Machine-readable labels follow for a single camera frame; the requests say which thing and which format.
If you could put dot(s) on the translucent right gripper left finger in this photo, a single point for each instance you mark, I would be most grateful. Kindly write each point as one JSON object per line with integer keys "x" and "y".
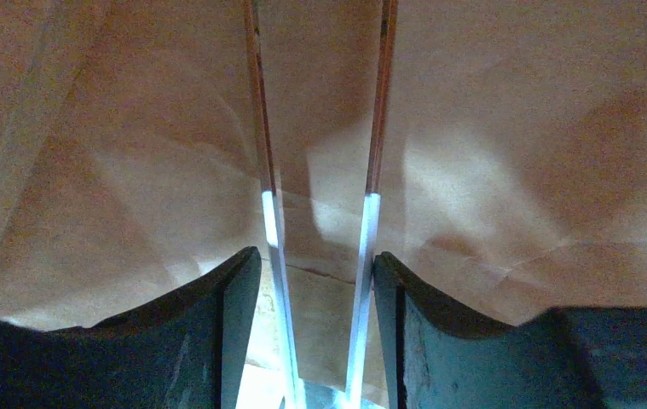
{"x": 184, "y": 349}

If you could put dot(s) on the translucent right gripper right finger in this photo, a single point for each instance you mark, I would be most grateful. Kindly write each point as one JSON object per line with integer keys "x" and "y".
{"x": 440, "y": 353}

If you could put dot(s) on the red paper bag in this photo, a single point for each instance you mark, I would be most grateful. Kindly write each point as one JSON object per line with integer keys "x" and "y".
{"x": 514, "y": 166}

